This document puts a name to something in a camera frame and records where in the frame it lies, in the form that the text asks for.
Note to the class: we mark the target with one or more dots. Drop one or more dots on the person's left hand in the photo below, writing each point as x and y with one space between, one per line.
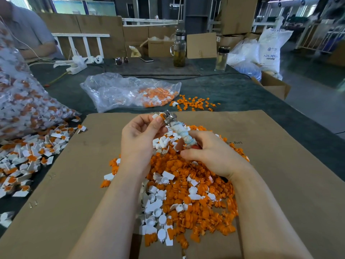
137 151

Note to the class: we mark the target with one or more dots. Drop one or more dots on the person's right hand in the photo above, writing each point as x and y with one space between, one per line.
215 156

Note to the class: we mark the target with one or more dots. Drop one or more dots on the orange white plastic piece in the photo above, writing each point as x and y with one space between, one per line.
157 116
81 127

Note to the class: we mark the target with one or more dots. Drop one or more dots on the pile of orange and white parts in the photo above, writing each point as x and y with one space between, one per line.
183 205

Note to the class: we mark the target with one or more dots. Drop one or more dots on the pile of assembled white-orange parts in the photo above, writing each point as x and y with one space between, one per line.
29 153

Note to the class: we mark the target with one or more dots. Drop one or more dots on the person's right forearm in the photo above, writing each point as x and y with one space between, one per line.
269 223

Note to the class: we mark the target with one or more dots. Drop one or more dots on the person's left forearm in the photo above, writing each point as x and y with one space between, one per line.
110 221

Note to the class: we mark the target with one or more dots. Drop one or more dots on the scatter of orange offcuts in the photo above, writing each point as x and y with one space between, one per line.
195 103

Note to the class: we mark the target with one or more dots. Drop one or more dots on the small clear plastic bag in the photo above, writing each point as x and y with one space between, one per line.
110 90

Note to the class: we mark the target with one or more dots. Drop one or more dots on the brown cardboard sheet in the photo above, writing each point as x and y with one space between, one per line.
64 180
299 172

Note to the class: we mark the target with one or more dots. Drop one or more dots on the open brown cardboard box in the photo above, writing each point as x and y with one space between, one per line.
273 89

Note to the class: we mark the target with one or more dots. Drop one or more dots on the black phone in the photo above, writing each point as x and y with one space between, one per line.
146 59

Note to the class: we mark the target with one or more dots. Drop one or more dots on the glass bottle with black lid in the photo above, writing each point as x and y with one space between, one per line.
222 59

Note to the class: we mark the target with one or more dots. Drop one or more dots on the clear blue plastic bag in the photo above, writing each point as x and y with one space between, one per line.
244 61

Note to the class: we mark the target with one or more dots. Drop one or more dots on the white power strip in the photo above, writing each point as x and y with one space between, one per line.
76 66

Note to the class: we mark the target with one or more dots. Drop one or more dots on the open cardboard box with paper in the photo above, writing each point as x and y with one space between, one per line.
160 48

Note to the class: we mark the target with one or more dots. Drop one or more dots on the glass tea jar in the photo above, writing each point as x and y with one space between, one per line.
179 52

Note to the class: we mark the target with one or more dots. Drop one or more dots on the flat brown cardboard panel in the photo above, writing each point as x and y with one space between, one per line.
202 45

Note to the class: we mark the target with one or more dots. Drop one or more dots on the white woven sack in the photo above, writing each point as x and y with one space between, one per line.
275 48

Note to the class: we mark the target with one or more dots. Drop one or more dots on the row of upright cardboard sheets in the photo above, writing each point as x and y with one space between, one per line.
114 28

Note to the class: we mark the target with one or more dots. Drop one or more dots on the large clear bag of seals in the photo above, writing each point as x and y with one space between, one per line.
24 97

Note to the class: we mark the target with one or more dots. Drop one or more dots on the dark steel pillar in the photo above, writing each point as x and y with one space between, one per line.
198 14

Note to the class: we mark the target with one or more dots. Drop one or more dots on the tall brown cardboard box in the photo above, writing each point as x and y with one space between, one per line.
240 14

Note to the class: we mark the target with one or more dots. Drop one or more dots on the white metal rack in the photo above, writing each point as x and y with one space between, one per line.
319 37

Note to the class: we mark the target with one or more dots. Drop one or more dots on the white railing frame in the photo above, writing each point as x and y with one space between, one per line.
81 36

